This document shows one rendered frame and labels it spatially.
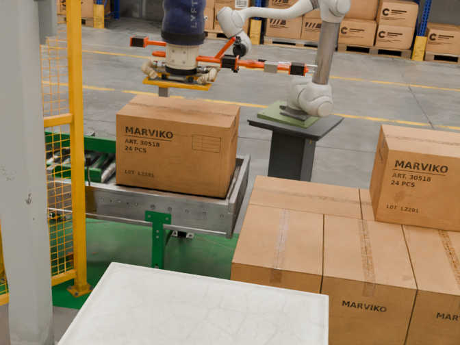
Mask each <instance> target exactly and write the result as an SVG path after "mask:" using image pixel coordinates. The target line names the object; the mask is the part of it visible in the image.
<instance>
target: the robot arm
mask: <svg viewBox="0 0 460 345"><path fill-rule="evenodd" d="M350 7H351V2H350V0H299V1H298V2H297V3H296V4H294V5H293V6H292V7H290V8H288V9H284V10H280V9H272V8H259V7H251V8H245V9H243V10H240V11H237V10H232V9H231V8H229V7H224V8H222V9H221V10H220V11H219V12H218V13H217V19H218V23H219V25H220V27H221V29H222V31H223V32H224V34H225V36H226V37H227V38H228V39H229V40H230V39H231V38H232V37H235V42H233V44H232V45H231V46H232V50H233V54H234V55H238V56H239V60H241V57H244V56H245V55H246V54H247V53H248V52H249V51H250V50H251V46H252V43H251V40H250V38H249V37H248V36H247V35H246V34H245V32H244V30H243V29H242V27H243V26H244V23H245V20H246V19H248V18H250V17H252V16H256V17H262V18H272V19H277V20H290V19H293V18H296V17H298V16H301V15H303V14H305V13H308V12H310V11H312V10H315V9H316V8H320V17H321V19H322V26H321V30H320V37H319V41H318V49H317V53H316V60H315V64H314V66H318V67H317V73H313V76H311V75H310V74H307V73H305V76H300V75H295V76H294V78H293V79H292V81H291V83H290V88H289V92H288V96H287V105H282V104H280V106H279V108H281V109H282V110H283V111H280V115H284V116H288V117H291V118H295V119H297V120H300V121H303V122H305V121H306V120H307V119H308V118H310V117H311V116H313V117H316V118H317V117H318V118H322V117H326V116H328V115H329V114H330V113H331V112H332V110H333V100H332V94H331V86H330V84H329V83H328V82H329V75H330V72H331V65H332V61H333V54H334V50H335V43H336V39H337V33H338V28H339V24H340V23H341V21H342V20H343V18H344V16H345V15H346V14H347V13H348V11H349V10H350Z"/></svg>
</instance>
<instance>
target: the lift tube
mask: <svg viewBox="0 0 460 345"><path fill-rule="evenodd" d="M206 4H207V2H206V0H164V2H163V9H164V19H163V22H162V29H163V30H164V31H169V32H174V33H179V34H202V33H203V32H204V30H205V17H204V10H205V7H206ZM162 41H163V42H166V43H169V44H177V45H200V44H203V43H204V41H201V42H175V41H170V40H166V39H163V38H162Z"/></svg>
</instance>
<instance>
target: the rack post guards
mask: <svg viewBox="0 0 460 345"><path fill-rule="evenodd" d="M93 12H94V26H92V27H91V28H99V29H107V28H106V27H105V28H104V5H96V4H93ZM260 31H261V21H256V20H252V19H251V30H250V40H251V43H252V44H258V45H262V44H261V43H259V39H260ZM426 41H427V37H423V36H416V41H415V44H414V48H413V55H412V59H409V60H415V61H423V62H425V61H424V60H423V57H424V50H425V46H426Z"/></svg>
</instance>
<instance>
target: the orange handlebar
mask: <svg viewBox="0 0 460 345"><path fill-rule="evenodd" d="M146 44H150V45H157V46H164V47H166V42H160V41H152V40H147V41H146ZM152 55H153V56H155V57H161V58H165V57H166V52H165V51H153V52H152ZM220 59H221V57H220V58H218V59H214V57H211V56H204V55H199V56H198V57H196V61H199V62H211V63H218V64H220ZM264 63H265V62H256V60H238V62H237V66H245V68H264ZM289 67H290V65H287V64H278V67H277V70H281V71H289Z"/></svg>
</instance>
